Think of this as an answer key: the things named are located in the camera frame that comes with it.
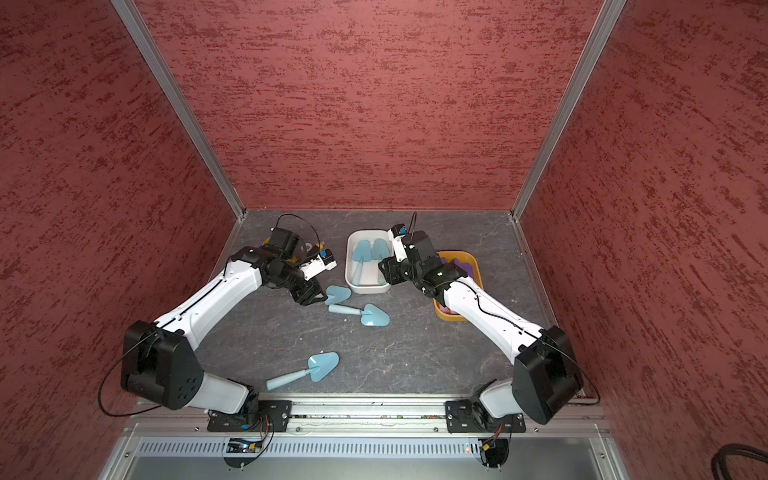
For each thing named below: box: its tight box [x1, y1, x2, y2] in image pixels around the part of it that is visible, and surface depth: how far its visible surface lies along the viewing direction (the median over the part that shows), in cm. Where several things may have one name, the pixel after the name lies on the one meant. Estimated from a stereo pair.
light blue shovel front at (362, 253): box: [352, 240, 372, 285], surface depth 109 cm
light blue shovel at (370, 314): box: [328, 303, 390, 327], surface depth 94 cm
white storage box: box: [345, 230, 396, 295], surface depth 108 cm
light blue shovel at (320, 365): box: [266, 352, 340, 391], surface depth 82 cm
